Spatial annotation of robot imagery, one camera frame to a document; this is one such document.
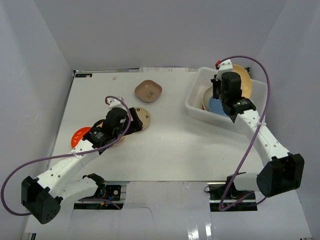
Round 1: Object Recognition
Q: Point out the black label sticker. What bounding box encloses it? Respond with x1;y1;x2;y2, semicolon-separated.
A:
74;73;93;78

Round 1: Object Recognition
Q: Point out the cream round plate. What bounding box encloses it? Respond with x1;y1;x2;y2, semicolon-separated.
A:
201;86;213;112

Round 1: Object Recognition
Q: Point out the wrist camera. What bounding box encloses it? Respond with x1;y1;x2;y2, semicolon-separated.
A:
215;59;233;76
105;96;125;110

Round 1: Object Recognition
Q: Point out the yellow square panda plate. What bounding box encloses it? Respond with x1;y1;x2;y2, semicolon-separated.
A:
95;119;126;146

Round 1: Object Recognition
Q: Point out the beige floral small plate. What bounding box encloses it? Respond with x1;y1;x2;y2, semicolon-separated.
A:
135;107;151;130

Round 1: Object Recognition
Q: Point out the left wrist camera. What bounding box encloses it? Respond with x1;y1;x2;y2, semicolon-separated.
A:
105;96;125;110

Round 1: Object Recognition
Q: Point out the yellow round plate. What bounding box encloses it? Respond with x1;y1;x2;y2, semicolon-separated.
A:
232;64;252;99

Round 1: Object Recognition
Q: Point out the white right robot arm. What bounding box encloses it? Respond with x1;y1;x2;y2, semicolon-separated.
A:
211;71;305;200

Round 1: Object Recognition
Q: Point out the brown square plate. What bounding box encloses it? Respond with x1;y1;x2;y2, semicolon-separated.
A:
134;79;163;103

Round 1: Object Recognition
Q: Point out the blue round plate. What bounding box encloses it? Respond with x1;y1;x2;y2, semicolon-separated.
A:
208;97;228;117

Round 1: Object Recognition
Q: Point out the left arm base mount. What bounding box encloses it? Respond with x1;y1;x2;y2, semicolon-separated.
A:
73;184;127;211

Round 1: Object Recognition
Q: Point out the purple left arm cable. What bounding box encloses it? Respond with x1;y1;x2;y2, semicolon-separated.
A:
0;95;131;216

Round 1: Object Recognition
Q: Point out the orange round plate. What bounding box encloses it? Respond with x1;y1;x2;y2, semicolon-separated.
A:
70;126;91;148

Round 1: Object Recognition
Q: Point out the white plastic bin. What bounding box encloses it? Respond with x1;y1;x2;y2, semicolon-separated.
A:
184;67;268;134

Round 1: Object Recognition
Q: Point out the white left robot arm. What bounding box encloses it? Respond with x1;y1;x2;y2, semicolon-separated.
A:
21;107;143;224

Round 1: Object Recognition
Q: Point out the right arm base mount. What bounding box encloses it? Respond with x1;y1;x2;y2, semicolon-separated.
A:
205;174;258;212

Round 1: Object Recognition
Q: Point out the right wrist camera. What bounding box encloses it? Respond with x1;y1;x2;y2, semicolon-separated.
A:
215;59;233;76

